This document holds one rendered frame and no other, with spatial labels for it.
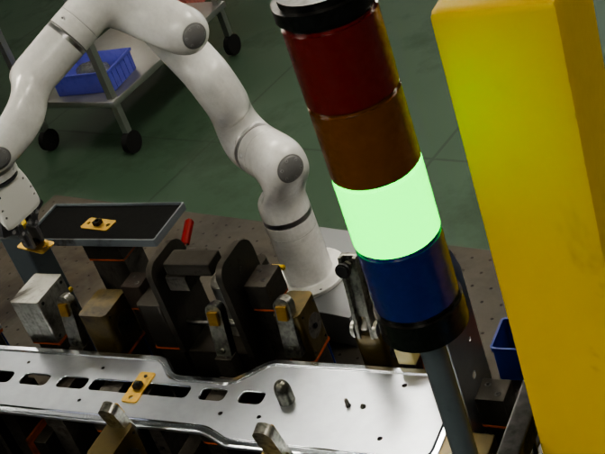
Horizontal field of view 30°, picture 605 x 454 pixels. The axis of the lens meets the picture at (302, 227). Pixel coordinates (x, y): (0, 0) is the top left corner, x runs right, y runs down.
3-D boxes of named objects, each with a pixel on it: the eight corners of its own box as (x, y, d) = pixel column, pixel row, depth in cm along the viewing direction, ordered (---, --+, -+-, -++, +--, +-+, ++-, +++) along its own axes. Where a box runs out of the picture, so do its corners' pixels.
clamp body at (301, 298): (323, 449, 239) (269, 316, 219) (342, 413, 247) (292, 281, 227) (351, 453, 236) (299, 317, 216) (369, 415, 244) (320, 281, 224)
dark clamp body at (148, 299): (196, 434, 255) (133, 305, 235) (219, 397, 264) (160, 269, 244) (223, 438, 252) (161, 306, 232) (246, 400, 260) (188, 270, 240)
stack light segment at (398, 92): (317, 193, 81) (291, 120, 78) (350, 140, 86) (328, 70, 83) (403, 191, 78) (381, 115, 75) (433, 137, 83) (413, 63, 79)
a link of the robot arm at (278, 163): (294, 193, 272) (264, 110, 259) (336, 220, 258) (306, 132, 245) (254, 219, 268) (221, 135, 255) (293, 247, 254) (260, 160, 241)
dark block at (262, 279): (304, 436, 244) (242, 286, 222) (317, 413, 249) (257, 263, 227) (325, 438, 241) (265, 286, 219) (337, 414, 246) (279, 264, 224)
